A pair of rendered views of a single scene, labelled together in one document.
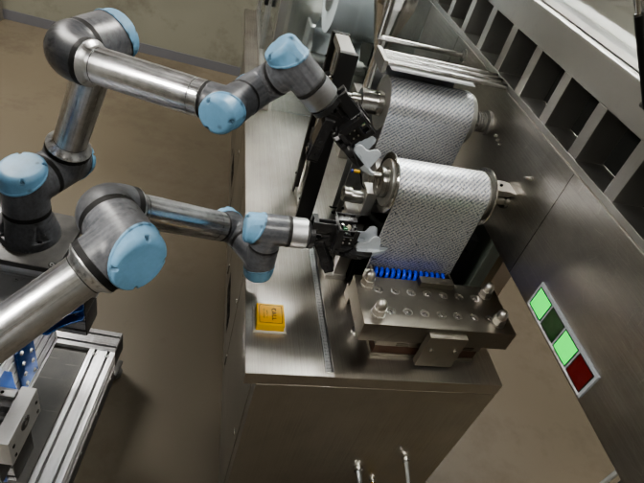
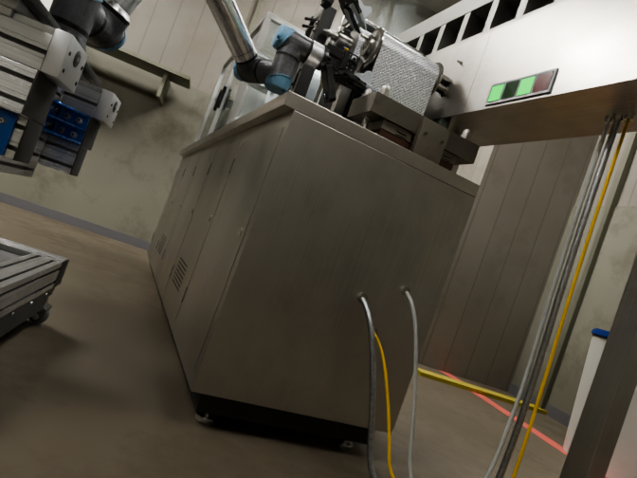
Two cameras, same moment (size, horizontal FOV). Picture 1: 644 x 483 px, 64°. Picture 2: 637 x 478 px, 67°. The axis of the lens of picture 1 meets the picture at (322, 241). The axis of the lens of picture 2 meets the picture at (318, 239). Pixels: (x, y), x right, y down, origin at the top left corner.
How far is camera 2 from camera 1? 1.45 m
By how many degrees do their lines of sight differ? 40
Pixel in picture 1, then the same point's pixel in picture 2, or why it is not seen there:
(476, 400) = (462, 201)
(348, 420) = (361, 199)
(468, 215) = (427, 77)
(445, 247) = (412, 105)
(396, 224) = (381, 69)
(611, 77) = not seen: outside the picture
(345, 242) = (348, 68)
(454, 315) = not seen: hidden behind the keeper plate
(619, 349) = (563, 45)
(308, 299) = not seen: hidden behind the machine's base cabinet
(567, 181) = (488, 37)
